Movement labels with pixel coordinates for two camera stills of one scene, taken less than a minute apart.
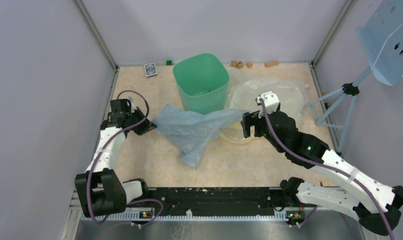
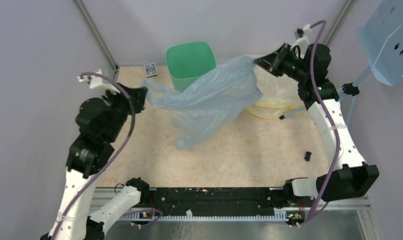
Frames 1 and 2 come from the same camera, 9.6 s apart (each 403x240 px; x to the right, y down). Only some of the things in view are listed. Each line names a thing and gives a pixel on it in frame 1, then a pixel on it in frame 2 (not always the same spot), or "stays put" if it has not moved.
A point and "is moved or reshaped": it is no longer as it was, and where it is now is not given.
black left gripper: [146, 126] -> [138, 96]
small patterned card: [150, 69] stays put
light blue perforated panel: [387, 40] stays put
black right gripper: [248, 119] -> [272, 62]
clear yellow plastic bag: [242, 93] is moved or reshaped
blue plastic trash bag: [193, 132] -> [207, 99]
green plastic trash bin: [202, 80] -> [186, 62]
